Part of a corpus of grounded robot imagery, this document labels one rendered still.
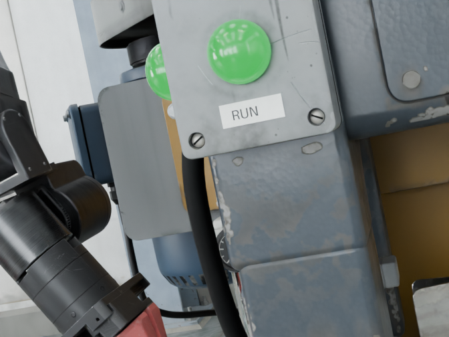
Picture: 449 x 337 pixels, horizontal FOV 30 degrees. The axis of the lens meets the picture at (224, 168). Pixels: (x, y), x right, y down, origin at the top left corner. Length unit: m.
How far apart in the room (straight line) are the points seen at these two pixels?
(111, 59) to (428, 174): 4.85
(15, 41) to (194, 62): 5.85
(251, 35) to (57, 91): 5.73
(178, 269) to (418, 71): 0.53
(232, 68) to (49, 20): 5.76
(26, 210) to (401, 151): 0.30
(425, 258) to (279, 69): 0.38
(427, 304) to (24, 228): 0.30
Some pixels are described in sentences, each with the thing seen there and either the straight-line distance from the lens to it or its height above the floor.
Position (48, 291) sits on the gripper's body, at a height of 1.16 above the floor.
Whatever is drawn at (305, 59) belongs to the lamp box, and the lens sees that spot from 0.39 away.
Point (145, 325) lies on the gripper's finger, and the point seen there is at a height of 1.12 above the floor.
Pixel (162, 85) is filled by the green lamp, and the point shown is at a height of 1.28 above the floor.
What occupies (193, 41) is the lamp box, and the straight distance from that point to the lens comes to 0.40.
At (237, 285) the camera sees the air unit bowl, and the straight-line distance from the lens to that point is 0.68.
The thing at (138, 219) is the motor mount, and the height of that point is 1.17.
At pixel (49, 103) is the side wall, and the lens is 6.12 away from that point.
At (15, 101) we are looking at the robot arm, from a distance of 0.69.
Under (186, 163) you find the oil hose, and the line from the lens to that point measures 0.46.
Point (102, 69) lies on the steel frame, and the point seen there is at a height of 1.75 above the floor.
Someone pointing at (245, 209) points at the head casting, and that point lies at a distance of 0.44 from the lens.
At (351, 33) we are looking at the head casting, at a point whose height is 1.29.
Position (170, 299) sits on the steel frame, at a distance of 5.52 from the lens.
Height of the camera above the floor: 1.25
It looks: 3 degrees down
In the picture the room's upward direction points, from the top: 11 degrees counter-clockwise
